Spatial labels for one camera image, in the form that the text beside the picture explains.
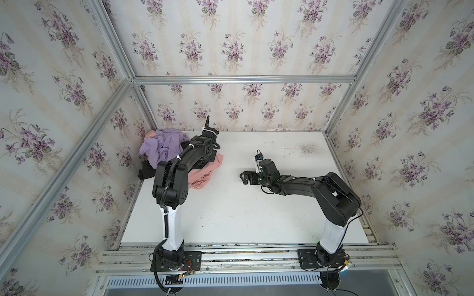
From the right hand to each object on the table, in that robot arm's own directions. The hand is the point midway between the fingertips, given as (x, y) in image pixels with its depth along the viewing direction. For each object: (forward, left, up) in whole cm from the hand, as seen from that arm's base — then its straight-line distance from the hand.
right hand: (244, 176), depth 94 cm
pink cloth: (+1, +23, -1) cm, 23 cm away
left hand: (+12, +21, +4) cm, 25 cm away
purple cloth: (+18, +44, +5) cm, 48 cm away
